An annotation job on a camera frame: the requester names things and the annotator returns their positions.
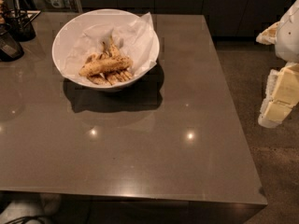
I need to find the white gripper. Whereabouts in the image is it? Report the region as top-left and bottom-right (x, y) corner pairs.
(256, 0), (299, 128)

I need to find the spotted banana bunch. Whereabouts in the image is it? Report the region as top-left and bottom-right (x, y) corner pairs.
(85, 37), (133, 86)

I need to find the white bowl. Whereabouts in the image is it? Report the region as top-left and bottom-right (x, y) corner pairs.
(52, 9), (160, 91)

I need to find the white paper liner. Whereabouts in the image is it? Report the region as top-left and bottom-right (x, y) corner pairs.
(52, 9), (160, 91)

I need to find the black kitchen scale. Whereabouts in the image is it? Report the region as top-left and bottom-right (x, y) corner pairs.
(0, 24), (24, 62)

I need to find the black wire utensil holder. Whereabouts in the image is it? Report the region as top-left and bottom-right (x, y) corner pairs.
(4, 0), (36, 42)

